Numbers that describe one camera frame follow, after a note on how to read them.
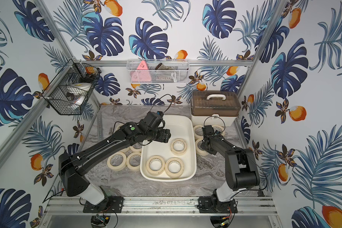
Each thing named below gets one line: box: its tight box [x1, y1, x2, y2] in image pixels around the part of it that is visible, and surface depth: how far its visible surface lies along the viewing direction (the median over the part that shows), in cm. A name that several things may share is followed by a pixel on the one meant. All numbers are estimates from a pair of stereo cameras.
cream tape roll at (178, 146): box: [170, 138, 188, 156], surface depth 97 cm
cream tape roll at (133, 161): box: [125, 151, 142, 172], surface depth 91 cm
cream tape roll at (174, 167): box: [164, 157, 185, 179], surface depth 87 cm
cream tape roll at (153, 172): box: [145, 155, 166, 177], surface depth 85 cm
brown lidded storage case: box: [190, 90, 241, 127], surface depth 97 cm
